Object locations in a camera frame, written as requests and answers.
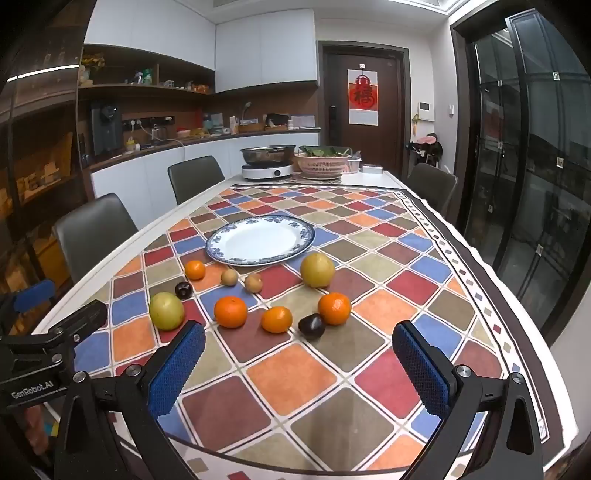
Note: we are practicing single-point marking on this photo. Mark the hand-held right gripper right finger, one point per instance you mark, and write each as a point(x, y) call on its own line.
point(420, 374)

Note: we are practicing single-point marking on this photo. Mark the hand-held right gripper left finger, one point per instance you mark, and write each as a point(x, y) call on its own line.
point(178, 369)

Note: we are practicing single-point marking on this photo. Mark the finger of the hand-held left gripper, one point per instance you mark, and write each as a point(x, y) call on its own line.
point(34, 295)
point(87, 314)

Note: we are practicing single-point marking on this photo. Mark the green pear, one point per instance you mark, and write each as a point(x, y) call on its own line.
point(166, 310)

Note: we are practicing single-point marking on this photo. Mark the large orange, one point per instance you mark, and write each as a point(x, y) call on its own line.
point(231, 311)
point(334, 308)

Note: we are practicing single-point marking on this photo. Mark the dark plum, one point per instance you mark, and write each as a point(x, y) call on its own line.
point(183, 290)
point(311, 326)

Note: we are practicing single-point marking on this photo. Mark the small orange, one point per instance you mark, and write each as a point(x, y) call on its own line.
point(195, 270)
point(277, 319)

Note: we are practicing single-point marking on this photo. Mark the brown kiwi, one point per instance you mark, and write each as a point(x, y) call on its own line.
point(229, 277)
point(253, 282)

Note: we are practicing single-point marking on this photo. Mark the blue rimmed white plate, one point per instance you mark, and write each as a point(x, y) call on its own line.
point(258, 240)

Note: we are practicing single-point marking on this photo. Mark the grey dining chair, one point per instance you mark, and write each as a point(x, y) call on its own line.
point(196, 177)
point(431, 184)
point(92, 230)

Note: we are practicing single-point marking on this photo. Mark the wooden display cabinet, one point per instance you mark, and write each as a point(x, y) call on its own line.
point(37, 184)

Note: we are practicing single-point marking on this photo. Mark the yellow-green citrus on table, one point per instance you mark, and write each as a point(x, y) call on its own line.
point(317, 270)

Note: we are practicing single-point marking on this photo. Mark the white lower cabinets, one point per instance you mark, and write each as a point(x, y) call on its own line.
point(152, 170)

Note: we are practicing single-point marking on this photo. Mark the white cabinets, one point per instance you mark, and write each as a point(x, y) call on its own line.
point(152, 170)
point(258, 46)

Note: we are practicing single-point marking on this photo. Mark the black water dispenser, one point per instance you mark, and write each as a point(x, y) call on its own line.
point(105, 127)

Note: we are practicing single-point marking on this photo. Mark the white flat box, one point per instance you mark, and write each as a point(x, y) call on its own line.
point(372, 168)

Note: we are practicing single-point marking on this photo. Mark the white induction cooker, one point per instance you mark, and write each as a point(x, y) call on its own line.
point(268, 171)

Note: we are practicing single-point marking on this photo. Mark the black child stroller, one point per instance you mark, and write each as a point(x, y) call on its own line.
point(427, 147)

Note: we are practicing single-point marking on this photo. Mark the teal container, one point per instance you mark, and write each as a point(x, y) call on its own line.
point(213, 123)

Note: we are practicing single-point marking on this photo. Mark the pink woven basket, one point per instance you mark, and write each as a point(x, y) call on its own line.
point(323, 167)

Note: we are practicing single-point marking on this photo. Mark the steel pot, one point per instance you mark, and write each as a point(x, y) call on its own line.
point(268, 154)

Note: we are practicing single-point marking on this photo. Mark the yellow flowers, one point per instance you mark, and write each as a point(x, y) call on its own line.
point(92, 64)

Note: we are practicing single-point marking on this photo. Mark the white carton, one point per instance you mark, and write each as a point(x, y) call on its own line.
point(233, 124)

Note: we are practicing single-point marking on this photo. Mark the dark glass sliding doors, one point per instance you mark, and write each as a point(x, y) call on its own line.
point(531, 161)

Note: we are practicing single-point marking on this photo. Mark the green leafy vegetables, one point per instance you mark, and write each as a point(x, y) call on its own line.
point(323, 151)

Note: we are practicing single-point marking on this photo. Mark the wooden counter basket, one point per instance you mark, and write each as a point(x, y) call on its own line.
point(252, 127)

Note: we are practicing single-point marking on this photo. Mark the white desk lamp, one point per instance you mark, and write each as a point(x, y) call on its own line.
point(246, 108)

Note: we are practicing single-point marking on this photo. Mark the white intercom panel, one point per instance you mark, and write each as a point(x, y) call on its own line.
point(425, 111)

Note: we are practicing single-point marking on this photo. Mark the black bag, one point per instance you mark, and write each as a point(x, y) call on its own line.
point(277, 121)

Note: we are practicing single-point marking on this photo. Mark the dark brown door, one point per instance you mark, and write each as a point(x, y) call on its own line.
point(392, 92)

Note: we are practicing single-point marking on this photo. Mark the white upper cabinets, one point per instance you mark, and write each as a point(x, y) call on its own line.
point(258, 46)

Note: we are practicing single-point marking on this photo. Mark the wall outlet strip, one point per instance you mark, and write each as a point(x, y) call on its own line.
point(147, 122)

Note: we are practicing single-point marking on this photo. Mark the red and white wall calendar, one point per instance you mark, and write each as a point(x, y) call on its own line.
point(363, 97)

